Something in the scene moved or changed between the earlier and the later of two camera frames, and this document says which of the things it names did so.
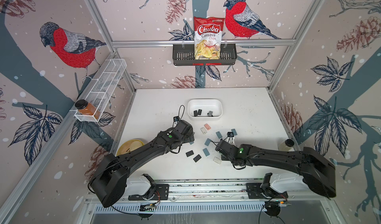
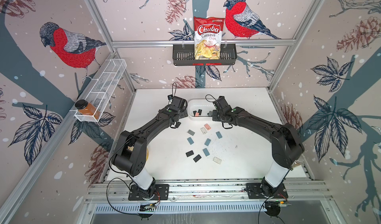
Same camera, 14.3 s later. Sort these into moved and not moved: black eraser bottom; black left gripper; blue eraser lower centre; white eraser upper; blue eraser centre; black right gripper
Moved: black right gripper; black left gripper
Not moved: white eraser upper; blue eraser centre; black eraser bottom; blue eraser lower centre
